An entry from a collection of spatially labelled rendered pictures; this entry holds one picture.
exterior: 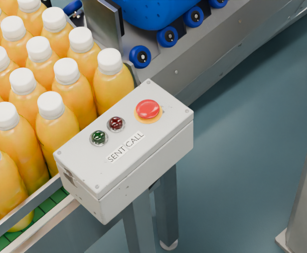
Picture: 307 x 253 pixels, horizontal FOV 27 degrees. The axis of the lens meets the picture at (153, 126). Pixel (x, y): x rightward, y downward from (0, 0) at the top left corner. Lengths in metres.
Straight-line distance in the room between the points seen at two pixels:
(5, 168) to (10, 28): 0.26
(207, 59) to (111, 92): 0.36
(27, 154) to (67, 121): 0.09
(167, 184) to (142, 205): 0.60
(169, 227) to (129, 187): 0.96
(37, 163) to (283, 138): 1.36
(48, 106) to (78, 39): 0.15
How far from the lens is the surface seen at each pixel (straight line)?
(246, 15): 1.42
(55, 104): 0.99
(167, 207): 1.80
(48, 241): 1.13
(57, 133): 1.01
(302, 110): 2.38
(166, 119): 0.95
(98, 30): 1.28
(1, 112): 1.00
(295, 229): 1.94
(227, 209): 2.12
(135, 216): 1.11
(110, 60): 1.03
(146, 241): 1.23
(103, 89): 1.06
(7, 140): 1.01
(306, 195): 1.76
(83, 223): 1.17
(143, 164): 0.94
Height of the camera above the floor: 1.86
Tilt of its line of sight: 54 degrees down
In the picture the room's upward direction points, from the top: 5 degrees counter-clockwise
